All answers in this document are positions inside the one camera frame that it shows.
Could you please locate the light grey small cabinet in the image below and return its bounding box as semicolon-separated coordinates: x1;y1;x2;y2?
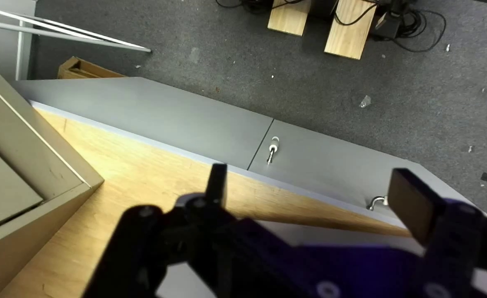
153;193;487;298

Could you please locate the black power adapter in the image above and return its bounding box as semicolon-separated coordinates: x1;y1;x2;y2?
372;14;407;42

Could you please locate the black looped cable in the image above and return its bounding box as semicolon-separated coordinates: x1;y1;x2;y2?
331;0;448;55

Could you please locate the beige metal cabinet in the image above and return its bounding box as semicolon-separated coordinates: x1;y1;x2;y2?
0;55;105;298

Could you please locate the narrow light wooden plank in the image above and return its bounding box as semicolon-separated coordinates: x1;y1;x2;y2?
264;0;314;39

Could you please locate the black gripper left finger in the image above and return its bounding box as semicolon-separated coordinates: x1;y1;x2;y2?
82;163;266;298

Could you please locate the small wooden box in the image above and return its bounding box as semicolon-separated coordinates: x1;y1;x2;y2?
56;55;124;82

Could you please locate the wide light wooden plank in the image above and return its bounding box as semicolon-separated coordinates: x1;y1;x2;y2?
322;0;379;62

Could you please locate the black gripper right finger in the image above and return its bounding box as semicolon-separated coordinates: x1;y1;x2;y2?
387;168;487;298

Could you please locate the black thin cable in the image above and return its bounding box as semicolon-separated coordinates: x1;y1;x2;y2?
215;0;306;17

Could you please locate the white metal frame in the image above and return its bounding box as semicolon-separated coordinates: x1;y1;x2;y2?
0;4;152;83

